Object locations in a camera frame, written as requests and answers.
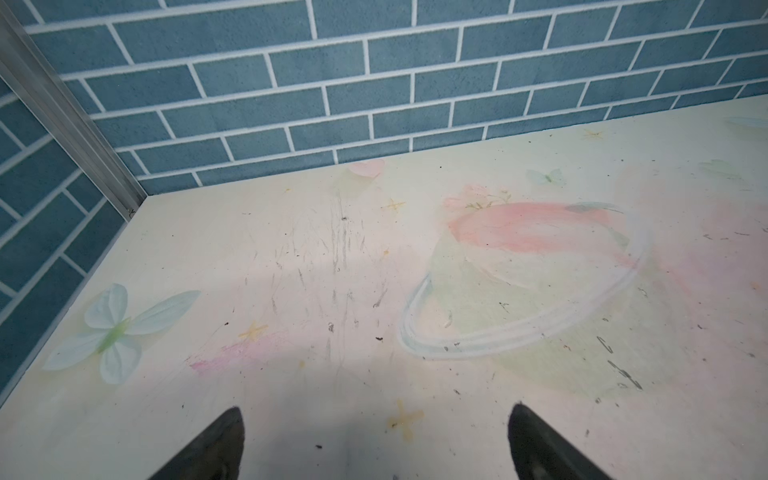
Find aluminium corner post left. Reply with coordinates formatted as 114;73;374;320
1;2;147;221

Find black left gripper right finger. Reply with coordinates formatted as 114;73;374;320
508;403;610;480

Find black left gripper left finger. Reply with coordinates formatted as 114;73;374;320
151;406;245;480

